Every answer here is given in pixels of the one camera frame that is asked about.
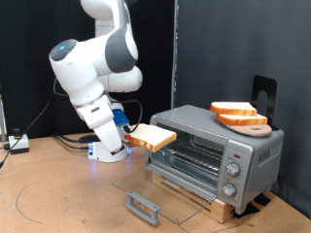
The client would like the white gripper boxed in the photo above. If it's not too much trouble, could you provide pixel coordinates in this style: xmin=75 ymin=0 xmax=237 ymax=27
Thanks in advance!
xmin=76 ymin=95 xmax=126 ymax=154

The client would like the metal spatula with black handle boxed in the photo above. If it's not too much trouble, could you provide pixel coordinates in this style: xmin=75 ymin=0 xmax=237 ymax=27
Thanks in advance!
xmin=78 ymin=134 xmax=101 ymax=145

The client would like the toy bread slice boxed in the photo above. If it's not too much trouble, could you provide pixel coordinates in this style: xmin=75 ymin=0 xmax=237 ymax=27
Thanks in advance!
xmin=123 ymin=123 xmax=178 ymax=153
xmin=216 ymin=113 xmax=269 ymax=127
xmin=210 ymin=101 xmax=259 ymax=117

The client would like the silver oven knob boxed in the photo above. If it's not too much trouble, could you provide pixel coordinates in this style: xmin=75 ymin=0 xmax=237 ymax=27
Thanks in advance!
xmin=225 ymin=162 xmax=241 ymax=178
xmin=221 ymin=183 xmax=237 ymax=198

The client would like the silver toaster oven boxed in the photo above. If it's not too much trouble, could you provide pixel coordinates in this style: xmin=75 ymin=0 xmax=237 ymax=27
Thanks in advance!
xmin=144 ymin=104 xmax=286 ymax=216

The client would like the white power box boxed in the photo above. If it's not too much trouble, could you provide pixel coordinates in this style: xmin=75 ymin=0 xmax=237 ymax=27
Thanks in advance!
xmin=8 ymin=127 xmax=30 ymax=154

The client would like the black backdrop curtain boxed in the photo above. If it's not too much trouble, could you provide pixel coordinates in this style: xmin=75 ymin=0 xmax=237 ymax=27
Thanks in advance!
xmin=0 ymin=0 xmax=178 ymax=140

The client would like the wooden slatted riser block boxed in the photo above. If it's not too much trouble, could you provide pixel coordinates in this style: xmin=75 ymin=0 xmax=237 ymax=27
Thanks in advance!
xmin=151 ymin=171 xmax=235 ymax=224

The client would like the small wooden serving board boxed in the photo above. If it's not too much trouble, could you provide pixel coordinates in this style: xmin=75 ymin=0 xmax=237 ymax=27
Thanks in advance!
xmin=223 ymin=122 xmax=273 ymax=138

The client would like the black metal bookend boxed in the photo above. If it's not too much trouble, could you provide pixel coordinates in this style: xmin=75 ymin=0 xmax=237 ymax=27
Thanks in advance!
xmin=251 ymin=75 xmax=280 ymax=131

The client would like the grey backdrop curtain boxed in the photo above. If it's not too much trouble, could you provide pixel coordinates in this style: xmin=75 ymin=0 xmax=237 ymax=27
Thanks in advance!
xmin=176 ymin=0 xmax=311 ymax=219

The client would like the black foam pad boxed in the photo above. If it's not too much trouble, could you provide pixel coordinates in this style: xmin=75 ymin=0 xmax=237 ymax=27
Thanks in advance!
xmin=254 ymin=193 xmax=272 ymax=207
xmin=232 ymin=202 xmax=261 ymax=219

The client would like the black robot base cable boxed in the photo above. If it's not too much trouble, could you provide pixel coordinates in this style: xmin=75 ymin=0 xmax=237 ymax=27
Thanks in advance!
xmin=53 ymin=135 xmax=91 ymax=150
xmin=52 ymin=131 xmax=82 ymax=144

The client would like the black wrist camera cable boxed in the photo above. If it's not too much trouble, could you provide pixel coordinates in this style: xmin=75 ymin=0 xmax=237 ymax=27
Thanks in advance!
xmin=52 ymin=77 xmax=144 ymax=134

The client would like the long hanging black cable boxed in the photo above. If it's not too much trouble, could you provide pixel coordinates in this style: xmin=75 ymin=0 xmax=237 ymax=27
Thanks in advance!
xmin=0 ymin=0 xmax=72 ymax=169

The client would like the wire oven rack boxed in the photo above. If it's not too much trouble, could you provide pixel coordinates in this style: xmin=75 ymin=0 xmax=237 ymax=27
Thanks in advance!
xmin=155 ymin=133 xmax=226 ymax=176

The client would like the metal frame leg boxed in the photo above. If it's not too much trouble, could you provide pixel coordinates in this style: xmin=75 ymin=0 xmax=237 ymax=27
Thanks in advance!
xmin=0 ymin=93 xmax=8 ymax=143

